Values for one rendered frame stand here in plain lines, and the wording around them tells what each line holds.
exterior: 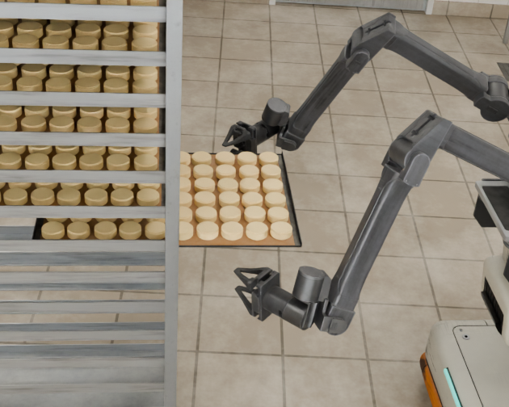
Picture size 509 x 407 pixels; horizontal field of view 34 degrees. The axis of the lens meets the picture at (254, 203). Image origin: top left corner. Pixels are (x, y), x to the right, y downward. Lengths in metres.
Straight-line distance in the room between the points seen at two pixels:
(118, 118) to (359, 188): 2.26
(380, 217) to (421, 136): 0.18
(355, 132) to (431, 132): 2.64
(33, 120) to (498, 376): 1.60
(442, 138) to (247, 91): 2.98
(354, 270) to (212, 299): 1.49
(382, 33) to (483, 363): 1.12
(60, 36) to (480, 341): 1.69
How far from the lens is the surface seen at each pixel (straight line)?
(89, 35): 1.74
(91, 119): 1.79
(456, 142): 1.77
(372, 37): 2.14
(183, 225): 1.93
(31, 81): 1.75
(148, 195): 1.87
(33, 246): 1.91
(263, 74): 4.85
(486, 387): 2.67
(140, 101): 1.69
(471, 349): 2.77
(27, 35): 1.73
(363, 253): 1.77
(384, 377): 3.00
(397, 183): 1.73
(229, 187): 2.06
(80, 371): 2.74
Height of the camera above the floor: 2.11
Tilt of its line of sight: 35 degrees down
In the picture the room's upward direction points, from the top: 4 degrees clockwise
